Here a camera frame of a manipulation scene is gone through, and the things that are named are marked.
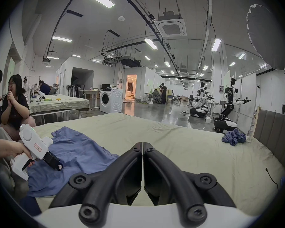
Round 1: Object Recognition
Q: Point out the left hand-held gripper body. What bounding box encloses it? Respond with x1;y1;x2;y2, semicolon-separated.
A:
10;124;54;181

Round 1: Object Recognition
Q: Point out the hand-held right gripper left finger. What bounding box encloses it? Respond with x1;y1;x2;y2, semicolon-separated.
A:
49;142;143;223

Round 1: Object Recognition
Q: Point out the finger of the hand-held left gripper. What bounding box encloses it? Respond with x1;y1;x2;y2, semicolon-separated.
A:
47;154;63;171

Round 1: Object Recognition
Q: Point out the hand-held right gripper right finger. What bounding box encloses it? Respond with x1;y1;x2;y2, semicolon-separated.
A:
143;142;237;223

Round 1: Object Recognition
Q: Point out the blue shirt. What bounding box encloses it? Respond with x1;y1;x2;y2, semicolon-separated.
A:
27;127;120;197

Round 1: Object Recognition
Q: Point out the person's left hand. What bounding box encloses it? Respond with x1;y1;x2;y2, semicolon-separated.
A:
0;138;35;168

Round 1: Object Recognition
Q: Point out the bunched blue cloth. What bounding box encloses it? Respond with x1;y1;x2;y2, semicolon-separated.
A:
222;128;248;146

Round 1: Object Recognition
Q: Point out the table with monitor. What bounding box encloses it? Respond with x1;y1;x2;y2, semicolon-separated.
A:
84;84;111;100

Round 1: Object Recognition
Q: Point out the white and black robot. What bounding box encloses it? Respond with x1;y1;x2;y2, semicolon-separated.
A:
190;82;215;118
213;78;251;134

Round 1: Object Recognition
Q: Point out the white washing machine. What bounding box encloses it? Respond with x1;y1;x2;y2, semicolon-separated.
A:
100;88;123;114

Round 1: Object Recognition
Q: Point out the group of people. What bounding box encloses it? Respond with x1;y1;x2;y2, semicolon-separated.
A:
152;85;168;105

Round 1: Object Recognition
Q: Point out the grey padded headboard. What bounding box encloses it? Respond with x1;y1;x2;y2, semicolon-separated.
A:
253;106;285;157

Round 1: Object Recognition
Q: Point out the grey softbox lamp on stand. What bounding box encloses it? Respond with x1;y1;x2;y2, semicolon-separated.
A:
246;4;285;116

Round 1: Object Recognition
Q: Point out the black cable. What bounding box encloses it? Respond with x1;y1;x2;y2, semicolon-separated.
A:
266;168;280;191

